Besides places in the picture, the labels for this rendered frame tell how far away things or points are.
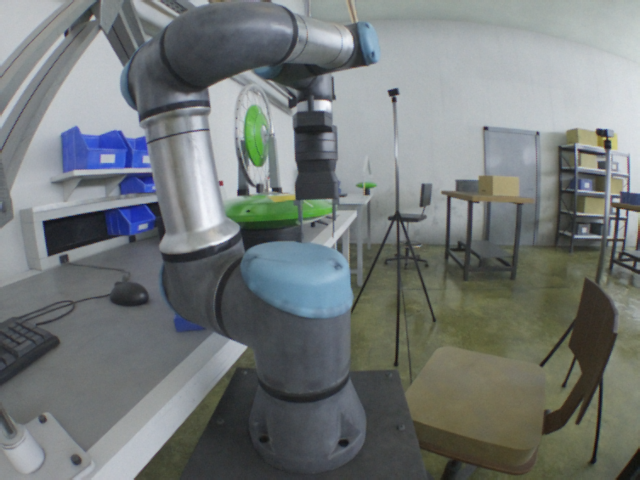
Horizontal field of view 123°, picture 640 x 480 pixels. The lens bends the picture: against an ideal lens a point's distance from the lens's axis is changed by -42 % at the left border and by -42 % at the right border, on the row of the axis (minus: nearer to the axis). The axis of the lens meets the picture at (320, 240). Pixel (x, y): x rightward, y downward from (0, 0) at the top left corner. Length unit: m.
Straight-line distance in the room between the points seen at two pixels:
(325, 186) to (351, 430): 0.36
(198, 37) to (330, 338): 0.25
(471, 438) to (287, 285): 0.56
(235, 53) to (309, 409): 0.30
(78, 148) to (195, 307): 0.97
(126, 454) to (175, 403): 0.08
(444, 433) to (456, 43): 5.88
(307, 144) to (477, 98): 5.34
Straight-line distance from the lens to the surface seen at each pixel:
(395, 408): 0.38
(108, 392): 0.36
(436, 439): 0.71
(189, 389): 0.35
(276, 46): 0.26
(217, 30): 0.25
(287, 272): 0.21
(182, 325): 0.45
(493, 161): 5.61
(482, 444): 0.69
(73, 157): 1.23
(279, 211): 0.54
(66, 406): 0.37
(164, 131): 0.28
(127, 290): 0.59
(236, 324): 0.26
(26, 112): 0.34
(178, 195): 0.28
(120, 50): 0.65
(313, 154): 0.48
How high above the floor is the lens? 1.11
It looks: 11 degrees down
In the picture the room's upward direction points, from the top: 2 degrees counter-clockwise
